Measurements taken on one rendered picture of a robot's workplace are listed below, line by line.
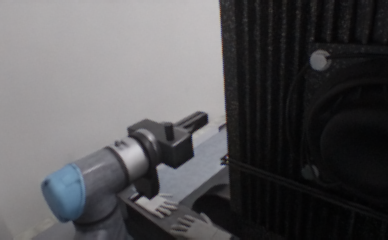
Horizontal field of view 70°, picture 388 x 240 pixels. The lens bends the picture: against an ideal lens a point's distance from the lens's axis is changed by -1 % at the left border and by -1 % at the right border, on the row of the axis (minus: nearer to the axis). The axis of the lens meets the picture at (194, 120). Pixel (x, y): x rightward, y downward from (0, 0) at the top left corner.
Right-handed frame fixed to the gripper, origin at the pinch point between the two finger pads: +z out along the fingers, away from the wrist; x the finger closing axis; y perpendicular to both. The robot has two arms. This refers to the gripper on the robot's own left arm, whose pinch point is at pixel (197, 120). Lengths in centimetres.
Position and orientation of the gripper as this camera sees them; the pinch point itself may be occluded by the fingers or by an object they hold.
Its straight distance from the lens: 59.5
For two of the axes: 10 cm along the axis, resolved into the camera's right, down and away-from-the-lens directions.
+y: -1.0, -9.0, -4.2
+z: 6.8, -3.7, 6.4
